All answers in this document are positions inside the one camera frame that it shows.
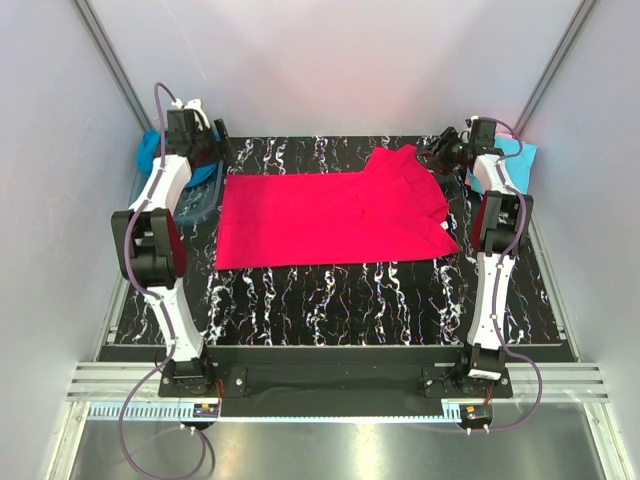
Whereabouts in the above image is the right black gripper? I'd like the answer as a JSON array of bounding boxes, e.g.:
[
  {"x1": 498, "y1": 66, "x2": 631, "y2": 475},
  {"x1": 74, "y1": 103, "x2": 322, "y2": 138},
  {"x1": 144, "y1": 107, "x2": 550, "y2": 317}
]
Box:
[{"x1": 414, "y1": 127, "x2": 470, "y2": 176}]

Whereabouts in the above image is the folded light blue t shirt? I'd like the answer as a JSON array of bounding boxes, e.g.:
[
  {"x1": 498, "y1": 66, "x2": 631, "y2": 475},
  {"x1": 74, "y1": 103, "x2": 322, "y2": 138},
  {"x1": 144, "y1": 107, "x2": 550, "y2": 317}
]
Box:
[{"x1": 494, "y1": 135, "x2": 538, "y2": 194}]

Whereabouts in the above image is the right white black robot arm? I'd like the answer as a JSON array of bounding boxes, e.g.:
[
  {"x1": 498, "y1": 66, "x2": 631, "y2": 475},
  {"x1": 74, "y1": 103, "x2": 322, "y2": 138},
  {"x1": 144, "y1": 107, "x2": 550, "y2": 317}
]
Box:
[{"x1": 417, "y1": 116, "x2": 533, "y2": 397}]

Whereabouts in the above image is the red t shirt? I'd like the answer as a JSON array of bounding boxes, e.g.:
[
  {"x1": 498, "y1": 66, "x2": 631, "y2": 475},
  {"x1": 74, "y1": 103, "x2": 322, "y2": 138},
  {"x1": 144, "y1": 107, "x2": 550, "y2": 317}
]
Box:
[{"x1": 215, "y1": 145, "x2": 459, "y2": 270}]

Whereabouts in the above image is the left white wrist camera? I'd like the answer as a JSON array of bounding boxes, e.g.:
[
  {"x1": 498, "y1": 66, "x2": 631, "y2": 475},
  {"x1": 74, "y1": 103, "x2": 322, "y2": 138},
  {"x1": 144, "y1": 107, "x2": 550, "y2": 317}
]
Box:
[{"x1": 171, "y1": 98, "x2": 211, "y2": 130}]

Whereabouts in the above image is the white slotted cable duct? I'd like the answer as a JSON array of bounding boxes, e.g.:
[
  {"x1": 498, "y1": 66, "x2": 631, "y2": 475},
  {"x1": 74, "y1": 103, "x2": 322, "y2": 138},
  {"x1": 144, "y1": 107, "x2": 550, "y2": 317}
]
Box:
[{"x1": 88, "y1": 402, "x2": 221, "y2": 423}]

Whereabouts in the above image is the blue crumpled t shirt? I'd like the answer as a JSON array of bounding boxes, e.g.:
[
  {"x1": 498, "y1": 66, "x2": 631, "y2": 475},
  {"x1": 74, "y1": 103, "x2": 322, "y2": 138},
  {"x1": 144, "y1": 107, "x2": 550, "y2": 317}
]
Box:
[{"x1": 136, "y1": 130, "x2": 218, "y2": 188}]

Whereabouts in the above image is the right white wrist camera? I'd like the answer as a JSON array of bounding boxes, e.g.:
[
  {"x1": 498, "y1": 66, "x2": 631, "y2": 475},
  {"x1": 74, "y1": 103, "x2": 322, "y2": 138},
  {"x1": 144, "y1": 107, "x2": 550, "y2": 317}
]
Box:
[{"x1": 466, "y1": 116, "x2": 497, "y2": 151}]

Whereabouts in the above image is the clear teal plastic bin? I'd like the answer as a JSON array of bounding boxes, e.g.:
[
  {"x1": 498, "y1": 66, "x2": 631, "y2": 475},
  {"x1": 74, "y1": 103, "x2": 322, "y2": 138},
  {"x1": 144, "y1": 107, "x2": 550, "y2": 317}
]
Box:
[{"x1": 130, "y1": 155, "x2": 224, "y2": 227}]

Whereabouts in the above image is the right aluminium corner post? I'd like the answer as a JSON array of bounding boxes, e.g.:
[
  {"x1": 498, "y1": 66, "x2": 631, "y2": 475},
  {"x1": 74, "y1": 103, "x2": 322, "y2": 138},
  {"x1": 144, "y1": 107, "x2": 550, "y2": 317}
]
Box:
[{"x1": 514, "y1": 0, "x2": 600, "y2": 138}]

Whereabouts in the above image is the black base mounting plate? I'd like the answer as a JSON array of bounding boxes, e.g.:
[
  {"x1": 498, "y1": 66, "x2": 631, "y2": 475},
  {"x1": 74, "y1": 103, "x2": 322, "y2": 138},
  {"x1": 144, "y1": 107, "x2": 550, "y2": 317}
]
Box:
[{"x1": 159, "y1": 346, "x2": 485, "y2": 421}]

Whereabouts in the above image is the left aluminium corner post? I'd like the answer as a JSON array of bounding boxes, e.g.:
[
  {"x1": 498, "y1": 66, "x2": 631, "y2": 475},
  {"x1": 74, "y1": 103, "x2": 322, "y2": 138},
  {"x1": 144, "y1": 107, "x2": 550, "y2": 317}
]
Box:
[{"x1": 70, "y1": 0, "x2": 152, "y2": 130}]

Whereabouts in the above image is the folded pink t shirt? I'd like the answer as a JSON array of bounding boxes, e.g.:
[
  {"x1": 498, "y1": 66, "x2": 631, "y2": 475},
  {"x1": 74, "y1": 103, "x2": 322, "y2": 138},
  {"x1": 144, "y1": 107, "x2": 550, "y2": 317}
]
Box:
[{"x1": 465, "y1": 132, "x2": 523, "y2": 193}]

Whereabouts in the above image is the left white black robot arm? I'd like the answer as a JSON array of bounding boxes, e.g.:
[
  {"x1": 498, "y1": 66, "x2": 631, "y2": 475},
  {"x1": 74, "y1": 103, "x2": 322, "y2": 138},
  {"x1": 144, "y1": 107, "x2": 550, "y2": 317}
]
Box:
[{"x1": 111, "y1": 99, "x2": 223, "y2": 396}]

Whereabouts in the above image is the aluminium corner post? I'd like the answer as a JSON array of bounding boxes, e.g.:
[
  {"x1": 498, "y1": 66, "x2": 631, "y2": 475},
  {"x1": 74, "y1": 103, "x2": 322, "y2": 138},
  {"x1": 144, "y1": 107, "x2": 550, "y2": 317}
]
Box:
[
  {"x1": 514, "y1": 0, "x2": 600, "y2": 138},
  {"x1": 70, "y1": 0, "x2": 152, "y2": 130}
]

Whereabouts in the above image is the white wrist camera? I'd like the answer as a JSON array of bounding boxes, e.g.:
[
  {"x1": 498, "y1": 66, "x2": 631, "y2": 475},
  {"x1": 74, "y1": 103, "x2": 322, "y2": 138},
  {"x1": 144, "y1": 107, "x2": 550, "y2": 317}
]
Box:
[
  {"x1": 466, "y1": 116, "x2": 497, "y2": 151},
  {"x1": 171, "y1": 98, "x2": 211, "y2": 130}
]

